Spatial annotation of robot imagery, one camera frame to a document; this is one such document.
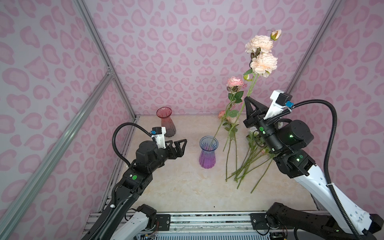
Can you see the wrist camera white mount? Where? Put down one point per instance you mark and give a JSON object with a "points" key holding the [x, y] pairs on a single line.
{"points": [[158, 136], [277, 103]]}

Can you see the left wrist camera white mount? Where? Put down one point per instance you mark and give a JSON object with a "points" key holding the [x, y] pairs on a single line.
{"points": [[158, 136]]}

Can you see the peach carnation flower stem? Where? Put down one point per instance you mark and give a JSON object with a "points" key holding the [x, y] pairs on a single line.
{"points": [[262, 62]]}

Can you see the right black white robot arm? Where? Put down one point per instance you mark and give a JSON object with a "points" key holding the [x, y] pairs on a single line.
{"points": [[287, 139]]}

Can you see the purple blue glass vase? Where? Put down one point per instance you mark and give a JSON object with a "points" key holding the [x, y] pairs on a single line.
{"points": [[208, 145]]}

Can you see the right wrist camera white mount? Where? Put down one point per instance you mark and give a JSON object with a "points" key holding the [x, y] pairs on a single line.
{"points": [[277, 103]]}

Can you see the pile of artificial flowers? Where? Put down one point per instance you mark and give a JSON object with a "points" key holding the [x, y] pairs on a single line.
{"points": [[257, 153]]}

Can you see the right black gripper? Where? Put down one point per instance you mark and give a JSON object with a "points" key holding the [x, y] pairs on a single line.
{"points": [[254, 120]]}

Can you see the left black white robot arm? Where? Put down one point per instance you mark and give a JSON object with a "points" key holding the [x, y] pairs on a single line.
{"points": [[149, 157]]}

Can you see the red glass vase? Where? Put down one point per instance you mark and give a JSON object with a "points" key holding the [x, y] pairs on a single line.
{"points": [[164, 113]]}

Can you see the left aluminium frame profile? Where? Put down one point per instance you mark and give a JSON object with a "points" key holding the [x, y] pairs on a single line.
{"points": [[54, 69]]}

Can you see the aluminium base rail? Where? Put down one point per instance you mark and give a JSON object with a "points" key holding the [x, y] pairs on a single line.
{"points": [[204, 225]]}

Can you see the pink carnation flower stem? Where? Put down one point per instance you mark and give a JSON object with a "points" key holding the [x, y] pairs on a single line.
{"points": [[232, 102]]}

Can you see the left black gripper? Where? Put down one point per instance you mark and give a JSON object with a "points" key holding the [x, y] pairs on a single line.
{"points": [[179, 152]]}

